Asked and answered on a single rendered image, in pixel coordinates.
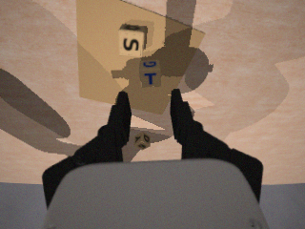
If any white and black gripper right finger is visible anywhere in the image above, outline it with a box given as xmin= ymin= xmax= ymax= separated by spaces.
xmin=170 ymin=89 xmax=263 ymax=204

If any tan flat mat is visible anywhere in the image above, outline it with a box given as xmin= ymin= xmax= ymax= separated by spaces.
xmin=76 ymin=0 xmax=206 ymax=115

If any cream letter block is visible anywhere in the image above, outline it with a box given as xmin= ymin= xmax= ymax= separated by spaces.
xmin=139 ymin=60 xmax=161 ymax=88
xmin=118 ymin=24 xmax=145 ymax=57
xmin=133 ymin=132 xmax=151 ymax=150

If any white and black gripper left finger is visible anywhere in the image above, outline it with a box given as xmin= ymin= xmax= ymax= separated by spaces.
xmin=42 ymin=92 xmax=132 ymax=210

